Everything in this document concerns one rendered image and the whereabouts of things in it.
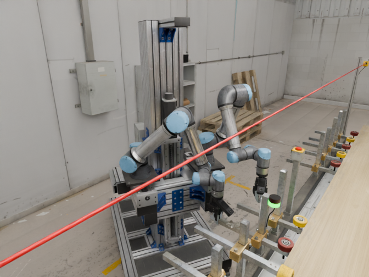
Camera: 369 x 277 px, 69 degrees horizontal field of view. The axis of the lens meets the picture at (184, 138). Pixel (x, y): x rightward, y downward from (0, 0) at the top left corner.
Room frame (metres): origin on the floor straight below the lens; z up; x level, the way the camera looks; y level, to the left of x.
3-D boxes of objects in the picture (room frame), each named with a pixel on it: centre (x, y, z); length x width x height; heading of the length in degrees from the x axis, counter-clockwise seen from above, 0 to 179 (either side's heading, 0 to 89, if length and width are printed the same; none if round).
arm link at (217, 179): (1.41, -0.20, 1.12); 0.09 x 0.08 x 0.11; 78
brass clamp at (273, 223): (1.44, -0.59, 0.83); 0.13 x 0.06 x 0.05; 141
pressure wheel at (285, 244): (1.14, -0.54, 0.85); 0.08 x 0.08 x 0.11
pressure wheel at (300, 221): (1.33, -0.70, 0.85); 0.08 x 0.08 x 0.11
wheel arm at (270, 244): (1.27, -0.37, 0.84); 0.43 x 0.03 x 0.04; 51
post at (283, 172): (1.46, -0.61, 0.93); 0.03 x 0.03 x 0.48; 51
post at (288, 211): (1.66, -0.77, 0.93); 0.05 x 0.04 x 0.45; 141
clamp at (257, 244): (1.24, -0.44, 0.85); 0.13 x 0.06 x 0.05; 141
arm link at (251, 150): (1.56, -0.42, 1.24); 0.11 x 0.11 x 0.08; 27
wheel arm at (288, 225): (1.46, -0.54, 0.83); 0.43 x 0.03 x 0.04; 51
